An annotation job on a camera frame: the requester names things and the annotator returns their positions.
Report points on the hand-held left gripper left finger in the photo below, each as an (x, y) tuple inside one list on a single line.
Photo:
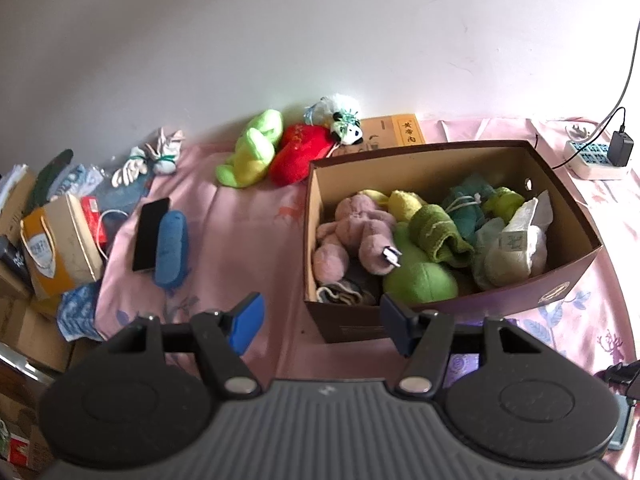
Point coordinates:
[(247, 322)]

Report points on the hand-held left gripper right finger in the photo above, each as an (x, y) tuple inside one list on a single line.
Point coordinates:
[(397, 327)]

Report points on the green plush toy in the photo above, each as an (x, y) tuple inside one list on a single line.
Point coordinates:
[(422, 280)]

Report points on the pink teddy bear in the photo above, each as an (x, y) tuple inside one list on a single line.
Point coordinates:
[(360, 232)]

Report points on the brown cardboard box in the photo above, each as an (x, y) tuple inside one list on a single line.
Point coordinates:
[(500, 305)]

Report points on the teal mesh bath pouf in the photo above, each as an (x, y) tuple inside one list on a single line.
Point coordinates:
[(470, 210)]

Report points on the neon yellow knotted cloth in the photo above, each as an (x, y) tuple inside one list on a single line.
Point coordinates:
[(502, 202)]

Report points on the grey knit cloth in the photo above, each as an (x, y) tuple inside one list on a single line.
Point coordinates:
[(345, 292)]

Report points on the purple cloth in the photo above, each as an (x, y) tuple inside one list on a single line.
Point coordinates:
[(464, 369)]

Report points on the pink floral bedsheet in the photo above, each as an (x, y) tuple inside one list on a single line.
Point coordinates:
[(240, 240)]

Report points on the green rolled towel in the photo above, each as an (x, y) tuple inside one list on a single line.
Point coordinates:
[(440, 235)]

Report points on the blue glasses case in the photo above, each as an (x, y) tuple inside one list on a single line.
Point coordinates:
[(171, 250)]

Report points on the black smartphone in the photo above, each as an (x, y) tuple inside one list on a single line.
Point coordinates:
[(147, 235)]

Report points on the blue patterned cloth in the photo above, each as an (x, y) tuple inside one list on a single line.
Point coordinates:
[(80, 312)]

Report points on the lime green long plush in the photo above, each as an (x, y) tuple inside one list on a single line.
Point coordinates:
[(250, 152)]

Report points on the red plush toy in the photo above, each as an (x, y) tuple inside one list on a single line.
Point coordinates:
[(300, 152)]

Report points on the small red box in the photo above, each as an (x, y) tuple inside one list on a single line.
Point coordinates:
[(95, 225)]

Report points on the white knit glove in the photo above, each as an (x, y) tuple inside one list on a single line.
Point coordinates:
[(130, 170)]

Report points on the tan book box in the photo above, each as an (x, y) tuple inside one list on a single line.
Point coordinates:
[(392, 132)]

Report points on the yellow paper bag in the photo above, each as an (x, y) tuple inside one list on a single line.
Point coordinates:
[(60, 250)]

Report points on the panda plush toy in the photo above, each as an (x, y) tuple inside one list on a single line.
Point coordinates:
[(347, 130)]

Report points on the brown cardboard carton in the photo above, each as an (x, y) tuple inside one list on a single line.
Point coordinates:
[(30, 325)]

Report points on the dark green object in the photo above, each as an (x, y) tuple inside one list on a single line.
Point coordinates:
[(50, 177)]

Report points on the dark green phone stand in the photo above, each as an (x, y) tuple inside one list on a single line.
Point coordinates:
[(622, 425)]

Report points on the white power strip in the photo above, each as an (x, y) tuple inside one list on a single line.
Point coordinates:
[(590, 165)]

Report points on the white plug adapter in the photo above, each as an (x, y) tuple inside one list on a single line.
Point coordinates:
[(577, 132)]

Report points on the black charger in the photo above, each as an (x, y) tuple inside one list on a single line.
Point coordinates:
[(621, 149)]

